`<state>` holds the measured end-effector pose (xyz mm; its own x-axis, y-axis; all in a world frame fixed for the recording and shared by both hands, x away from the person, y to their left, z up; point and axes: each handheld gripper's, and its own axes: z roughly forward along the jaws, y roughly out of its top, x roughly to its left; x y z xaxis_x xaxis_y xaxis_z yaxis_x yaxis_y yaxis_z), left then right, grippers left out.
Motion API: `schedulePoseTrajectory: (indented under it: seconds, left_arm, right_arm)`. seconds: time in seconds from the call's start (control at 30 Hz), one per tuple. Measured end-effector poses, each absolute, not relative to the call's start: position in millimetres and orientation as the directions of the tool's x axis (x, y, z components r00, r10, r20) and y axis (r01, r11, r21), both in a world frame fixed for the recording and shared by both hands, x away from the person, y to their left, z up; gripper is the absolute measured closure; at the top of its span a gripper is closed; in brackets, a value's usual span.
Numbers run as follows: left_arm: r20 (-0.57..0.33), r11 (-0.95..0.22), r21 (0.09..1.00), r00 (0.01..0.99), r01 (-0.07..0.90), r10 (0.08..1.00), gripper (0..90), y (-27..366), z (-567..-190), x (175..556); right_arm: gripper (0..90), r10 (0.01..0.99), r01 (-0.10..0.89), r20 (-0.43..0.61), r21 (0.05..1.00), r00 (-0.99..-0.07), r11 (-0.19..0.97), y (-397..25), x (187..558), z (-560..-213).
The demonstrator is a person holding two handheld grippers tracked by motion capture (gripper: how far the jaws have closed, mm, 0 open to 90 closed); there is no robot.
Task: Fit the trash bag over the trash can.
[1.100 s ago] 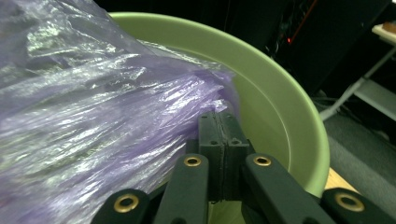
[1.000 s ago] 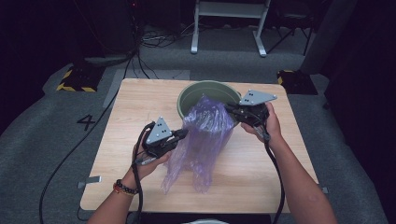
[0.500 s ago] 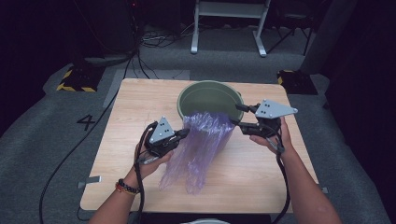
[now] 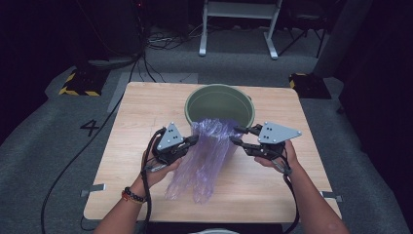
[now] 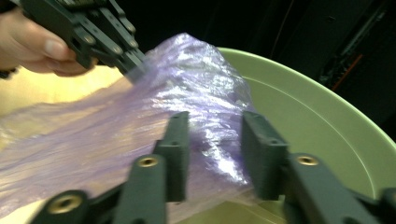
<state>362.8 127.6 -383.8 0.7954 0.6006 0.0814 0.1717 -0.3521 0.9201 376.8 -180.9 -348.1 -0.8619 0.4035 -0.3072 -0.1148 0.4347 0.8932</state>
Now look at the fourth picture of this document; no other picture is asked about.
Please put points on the white rounded object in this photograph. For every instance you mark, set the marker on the white rounded object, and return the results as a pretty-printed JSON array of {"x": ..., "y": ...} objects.
[{"x": 214, "y": 232}]

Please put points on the dark equipment rack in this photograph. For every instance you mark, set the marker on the dark equipment rack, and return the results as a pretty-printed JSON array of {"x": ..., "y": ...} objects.
[{"x": 110, "y": 29}]

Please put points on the person's right hand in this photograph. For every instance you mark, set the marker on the person's right hand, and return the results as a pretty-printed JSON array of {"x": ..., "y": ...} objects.
[{"x": 285, "y": 161}]

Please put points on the person's left hand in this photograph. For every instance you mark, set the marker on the person's left hand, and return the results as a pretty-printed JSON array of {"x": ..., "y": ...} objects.
[{"x": 159, "y": 172}]

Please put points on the grey tape strip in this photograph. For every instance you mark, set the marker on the grey tape strip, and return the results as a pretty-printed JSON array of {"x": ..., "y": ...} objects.
[
  {"x": 332, "y": 196},
  {"x": 95, "y": 187}
]

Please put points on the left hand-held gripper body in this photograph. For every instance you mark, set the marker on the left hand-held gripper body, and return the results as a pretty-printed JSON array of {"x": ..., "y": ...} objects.
[{"x": 170, "y": 143}]

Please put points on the black yellow striped base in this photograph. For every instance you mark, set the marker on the black yellow striped base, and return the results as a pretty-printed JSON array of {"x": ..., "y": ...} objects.
[
  {"x": 84, "y": 83},
  {"x": 310, "y": 86}
]

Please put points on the white metal stand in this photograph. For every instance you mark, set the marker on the white metal stand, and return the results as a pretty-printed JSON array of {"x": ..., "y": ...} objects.
[{"x": 240, "y": 9}]

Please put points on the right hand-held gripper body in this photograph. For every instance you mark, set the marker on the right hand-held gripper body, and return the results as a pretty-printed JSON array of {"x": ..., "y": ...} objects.
[{"x": 276, "y": 136}]

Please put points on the purple plastic bag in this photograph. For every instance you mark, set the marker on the purple plastic bag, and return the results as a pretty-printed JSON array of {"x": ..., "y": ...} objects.
[{"x": 203, "y": 162}]

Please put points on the green plastic bin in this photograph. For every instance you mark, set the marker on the green plastic bin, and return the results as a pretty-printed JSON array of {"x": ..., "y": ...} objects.
[{"x": 219, "y": 104}]

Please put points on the grey column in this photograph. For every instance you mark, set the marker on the grey column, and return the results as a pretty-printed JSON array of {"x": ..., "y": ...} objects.
[{"x": 341, "y": 39}]

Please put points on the black tripod stand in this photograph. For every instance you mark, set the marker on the black tripod stand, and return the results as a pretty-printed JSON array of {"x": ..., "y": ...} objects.
[{"x": 303, "y": 34}]

